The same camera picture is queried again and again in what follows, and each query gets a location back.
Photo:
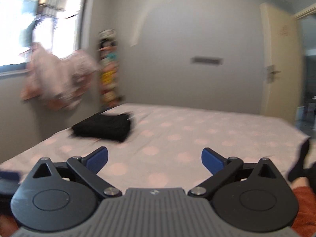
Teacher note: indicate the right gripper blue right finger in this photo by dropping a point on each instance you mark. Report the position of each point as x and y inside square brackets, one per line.
[212, 160]

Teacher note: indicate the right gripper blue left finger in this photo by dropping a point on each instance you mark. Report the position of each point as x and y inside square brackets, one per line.
[96, 160]

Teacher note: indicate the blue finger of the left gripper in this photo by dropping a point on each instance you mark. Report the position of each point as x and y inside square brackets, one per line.
[10, 175]

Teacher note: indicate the black jeans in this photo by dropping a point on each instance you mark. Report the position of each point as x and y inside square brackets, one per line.
[105, 126]

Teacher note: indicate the hanging floral pink clothes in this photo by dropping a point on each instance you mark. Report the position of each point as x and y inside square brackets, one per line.
[58, 83]

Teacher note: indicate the pink polka dot bedsheet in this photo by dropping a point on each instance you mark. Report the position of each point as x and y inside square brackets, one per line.
[165, 145]

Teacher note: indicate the cream door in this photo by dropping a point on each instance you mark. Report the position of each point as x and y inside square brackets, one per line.
[282, 48]

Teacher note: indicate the orange red garment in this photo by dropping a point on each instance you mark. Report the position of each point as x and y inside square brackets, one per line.
[305, 222]

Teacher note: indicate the window with bright light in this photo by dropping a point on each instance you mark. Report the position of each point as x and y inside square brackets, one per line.
[54, 24]

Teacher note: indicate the grey wall vent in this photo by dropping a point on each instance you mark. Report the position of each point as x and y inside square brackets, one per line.
[207, 60]

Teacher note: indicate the metal door handle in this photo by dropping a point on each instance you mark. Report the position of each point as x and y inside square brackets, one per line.
[272, 72]

